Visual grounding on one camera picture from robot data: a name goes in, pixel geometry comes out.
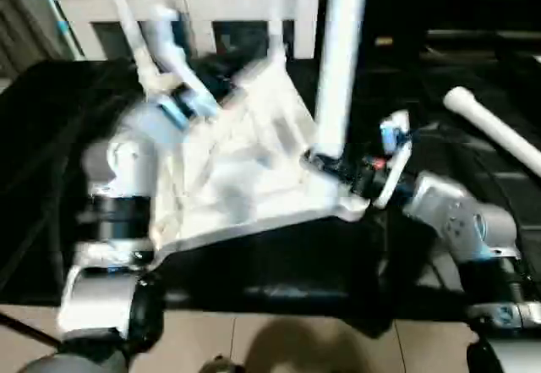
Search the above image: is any white plastic table top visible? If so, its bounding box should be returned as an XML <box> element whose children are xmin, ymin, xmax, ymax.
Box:
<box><xmin>139</xmin><ymin>52</ymin><xmax>373</xmax><ymax>260</ymax></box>

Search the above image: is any white plastic table leg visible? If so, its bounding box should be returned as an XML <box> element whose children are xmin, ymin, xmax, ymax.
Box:
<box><xmin>266</xmin><ymin>0</ymin><xmax>288</xmax><ymax>61</ymax></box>
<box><xmin>442</xmin><ymin>85</ymin><xmax>541</xmax><ymax>179</ymax></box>
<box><xmin>100</xmin><ymin>0</ymin><xmax>166</xmax><ymax>95</ymax></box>
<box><xmin>306</xmin><ymin>0</ymin><xmax>370</xmax><ymax>162</ymax></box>

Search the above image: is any white cabinet with glass doors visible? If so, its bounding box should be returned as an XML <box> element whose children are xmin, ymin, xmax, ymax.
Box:
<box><xmin>52</xmin><ymin>0</ymin><xmax>322</xmax><ymax>63</ymax></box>

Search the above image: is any white and teal pole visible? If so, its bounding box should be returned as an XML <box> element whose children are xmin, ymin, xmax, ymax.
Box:
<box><xmin>34</xmin><ymin>0</ymin><xmax>85</xmax><ymax>61</ymax></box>

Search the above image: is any black horizontal bar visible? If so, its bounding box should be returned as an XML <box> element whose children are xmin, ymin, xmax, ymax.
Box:
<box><xmin>427</xmin><ymin>28</ymin><xmax>541</xmax><ymax>40</ymax></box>

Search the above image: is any dark cabinet with yellow label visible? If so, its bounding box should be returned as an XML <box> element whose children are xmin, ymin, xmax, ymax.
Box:
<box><xmin>320</xmin><ymin>0</ymin><xmax>541</xmax><ymax>52</ymax></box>

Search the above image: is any black work mat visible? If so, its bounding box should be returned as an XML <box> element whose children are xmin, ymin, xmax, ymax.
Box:
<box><xmin>0</xmin><ymin>52</ymin><xmax>541</xmax><ymax>336</ymax></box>

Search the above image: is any grey curtain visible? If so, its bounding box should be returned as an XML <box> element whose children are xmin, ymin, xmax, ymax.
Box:
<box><xmin>0</xmin><ymin>0</ymin><xmax>52</xmax><ymax>86</ymax></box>

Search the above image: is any grey round robot part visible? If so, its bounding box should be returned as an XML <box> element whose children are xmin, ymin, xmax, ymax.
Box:
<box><xmin>199</xmin><ymin>356</ymin><xmax>242</xmax><ymax>373</ymax></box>

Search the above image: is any black slanted floor rod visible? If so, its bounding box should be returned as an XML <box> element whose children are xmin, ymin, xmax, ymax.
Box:
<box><xmin>0</xmin><ymin>310</ymin><xmax>64</xmax><ymax>348</ymax></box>

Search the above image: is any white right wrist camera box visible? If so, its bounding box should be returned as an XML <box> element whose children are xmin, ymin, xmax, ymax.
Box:
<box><xmin>372</xmin><ymin>111</ymin><xmax>415</xmax><ymax>211</ymax></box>

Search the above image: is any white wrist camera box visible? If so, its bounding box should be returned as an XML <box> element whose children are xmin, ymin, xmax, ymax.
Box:
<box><xmin>372</xmin><ymin>111</ymin><xmax>415</xmax><ymax>211</ymax></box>
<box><xmin>139</xmin><ymin>8</ymin><xmax>216</xmax><ymax>124</ymax></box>

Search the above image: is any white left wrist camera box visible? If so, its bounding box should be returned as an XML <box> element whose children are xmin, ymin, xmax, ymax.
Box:
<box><xmin>139</xmin><ymin>8</ymin><xmax>216</xmax><ymax>124</ymax></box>

